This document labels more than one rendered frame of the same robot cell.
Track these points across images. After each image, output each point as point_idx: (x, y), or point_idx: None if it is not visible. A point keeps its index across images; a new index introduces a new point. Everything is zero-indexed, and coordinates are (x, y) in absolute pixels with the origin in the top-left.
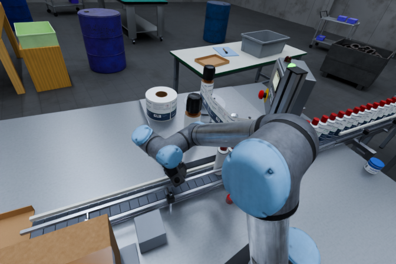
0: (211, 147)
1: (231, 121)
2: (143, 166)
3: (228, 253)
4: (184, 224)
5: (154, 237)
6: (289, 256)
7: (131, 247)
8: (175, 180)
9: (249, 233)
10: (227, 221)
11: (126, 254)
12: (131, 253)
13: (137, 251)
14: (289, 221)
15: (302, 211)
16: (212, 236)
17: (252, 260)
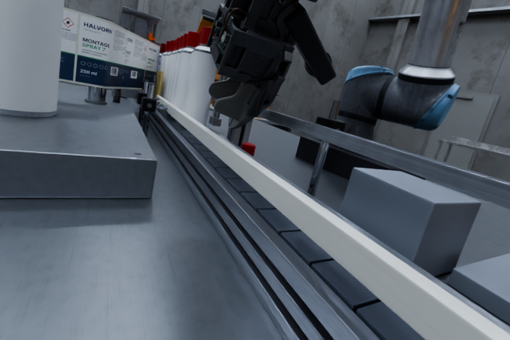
0: (105, 113)
1: (104, 34)
2: (34, 258)
3: (337, 177)
4: (319, 200)
5: (430, 182)
6: (391, 70)
7: (476, 276)
8: (329, 55)
9: None
10: (288, 167)
11: (506, 287)
12: (489, 275)
13: (467, 264)
14: (268, 143)
15: (253, 136)
16: (321, 181)
17: (459, 27)
